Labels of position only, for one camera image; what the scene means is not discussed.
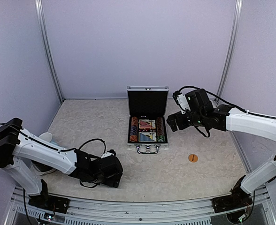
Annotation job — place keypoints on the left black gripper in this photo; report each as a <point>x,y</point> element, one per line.
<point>114,181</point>

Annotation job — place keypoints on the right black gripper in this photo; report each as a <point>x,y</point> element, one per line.
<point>173,123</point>

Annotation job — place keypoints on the green poker chip stack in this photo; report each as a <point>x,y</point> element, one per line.
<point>161,138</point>

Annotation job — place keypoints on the red playing card deck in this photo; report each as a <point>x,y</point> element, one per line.
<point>153,124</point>

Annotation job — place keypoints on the blue playing card deck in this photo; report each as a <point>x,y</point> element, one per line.
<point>147,137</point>

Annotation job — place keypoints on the aluminium poker case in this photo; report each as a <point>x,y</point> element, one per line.
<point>147,131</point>

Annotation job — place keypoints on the orange big blind button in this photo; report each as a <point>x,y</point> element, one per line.
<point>193,158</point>

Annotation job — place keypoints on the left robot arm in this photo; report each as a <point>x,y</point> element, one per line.
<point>17,144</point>

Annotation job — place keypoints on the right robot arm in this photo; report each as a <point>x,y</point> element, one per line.
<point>198,111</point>

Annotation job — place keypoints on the right chip row in case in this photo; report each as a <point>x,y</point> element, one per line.
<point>160,126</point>

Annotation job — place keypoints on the chip row in case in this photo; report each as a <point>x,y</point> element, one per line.
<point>160,126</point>
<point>134,129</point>

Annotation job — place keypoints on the left chip row in case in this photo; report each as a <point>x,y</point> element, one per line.
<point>134,129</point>

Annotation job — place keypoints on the clear round tray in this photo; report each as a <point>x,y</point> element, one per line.
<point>41,169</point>

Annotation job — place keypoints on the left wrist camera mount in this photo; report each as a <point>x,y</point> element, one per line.
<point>108,153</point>

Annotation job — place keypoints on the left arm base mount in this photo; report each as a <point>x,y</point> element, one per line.
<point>49,202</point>

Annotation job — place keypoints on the front aluminium frame rail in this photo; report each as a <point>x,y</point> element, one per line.
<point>83,211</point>

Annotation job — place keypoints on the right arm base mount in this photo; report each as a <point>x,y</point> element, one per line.
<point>237,199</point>

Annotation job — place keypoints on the right rear aluminium post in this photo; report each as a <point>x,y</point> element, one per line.
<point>231,47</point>

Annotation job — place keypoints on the aluminium post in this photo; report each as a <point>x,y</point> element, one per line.
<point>47,49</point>
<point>231,47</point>

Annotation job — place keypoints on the left rear aluminium post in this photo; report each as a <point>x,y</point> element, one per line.
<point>47,49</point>

